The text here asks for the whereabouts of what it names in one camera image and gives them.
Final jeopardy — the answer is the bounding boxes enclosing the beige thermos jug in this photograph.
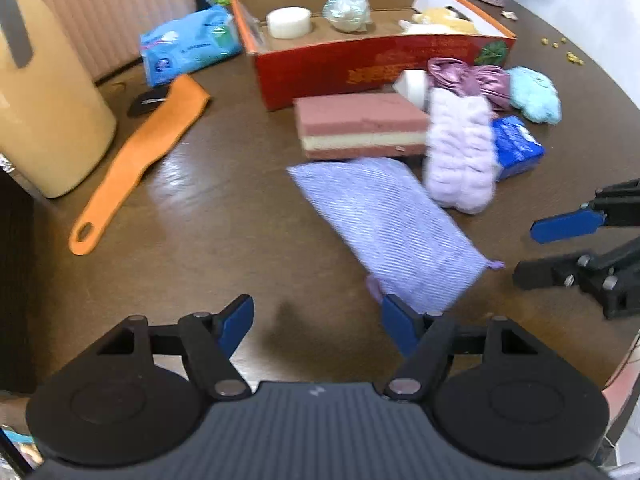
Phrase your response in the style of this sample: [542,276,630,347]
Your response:
[0,0,118,199]

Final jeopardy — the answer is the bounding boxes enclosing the purple satin bonnet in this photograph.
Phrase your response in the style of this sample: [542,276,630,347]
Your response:
[426,57,512,113]

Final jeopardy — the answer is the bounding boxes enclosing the lilac fluffy towel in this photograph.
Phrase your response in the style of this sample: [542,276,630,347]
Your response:
[422,87,498,214]

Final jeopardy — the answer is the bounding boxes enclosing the red cardboard box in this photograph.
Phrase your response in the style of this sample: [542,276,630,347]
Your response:
[229,0,517,112]

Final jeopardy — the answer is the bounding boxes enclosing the blue tissue pack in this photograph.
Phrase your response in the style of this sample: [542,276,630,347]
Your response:
[490,115,546,182]

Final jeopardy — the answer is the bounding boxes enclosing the pink ribbed suitcase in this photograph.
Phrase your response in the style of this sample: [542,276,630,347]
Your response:
[25,0,198,83]

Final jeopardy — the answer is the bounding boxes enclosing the white wedge sponge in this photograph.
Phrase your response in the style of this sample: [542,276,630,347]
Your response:
[392,69,432,111]

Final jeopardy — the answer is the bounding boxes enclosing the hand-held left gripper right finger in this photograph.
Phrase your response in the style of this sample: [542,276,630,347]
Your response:
[381,294,543,402]

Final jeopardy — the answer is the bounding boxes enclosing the scattered yellow crumbs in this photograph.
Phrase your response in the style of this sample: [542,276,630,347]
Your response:
[540,35,586,67]

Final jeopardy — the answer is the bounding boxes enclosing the orange plastic shoehorn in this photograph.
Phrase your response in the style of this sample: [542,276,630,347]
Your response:
[69,74,212,257]

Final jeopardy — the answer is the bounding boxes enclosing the clear wrapped ball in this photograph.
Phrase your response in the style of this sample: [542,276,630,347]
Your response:
[322,0,373,33]

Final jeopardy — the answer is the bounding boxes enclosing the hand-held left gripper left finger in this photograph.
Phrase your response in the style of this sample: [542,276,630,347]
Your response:
[97,295,253,401]

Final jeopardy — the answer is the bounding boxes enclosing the yellow plush toy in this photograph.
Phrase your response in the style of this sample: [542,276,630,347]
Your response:
[399,6,481,36]

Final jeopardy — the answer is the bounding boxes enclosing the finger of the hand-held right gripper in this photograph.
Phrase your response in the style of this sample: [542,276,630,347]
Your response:
[513,237,640,320]
[530,178,640,245]

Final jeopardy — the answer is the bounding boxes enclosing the blue wet wipes pack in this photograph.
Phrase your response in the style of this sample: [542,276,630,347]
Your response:
[139,6,244,88]

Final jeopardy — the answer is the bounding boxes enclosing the lilac striped cloth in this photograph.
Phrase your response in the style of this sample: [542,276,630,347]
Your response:
[287,156,506,313]

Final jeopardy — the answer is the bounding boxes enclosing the pink and cream sponge block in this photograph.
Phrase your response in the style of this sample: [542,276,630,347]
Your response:
[293,92,431,162]

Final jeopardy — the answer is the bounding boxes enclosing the light blue plush toy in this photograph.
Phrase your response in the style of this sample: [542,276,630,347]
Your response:
[507,66,562,125]

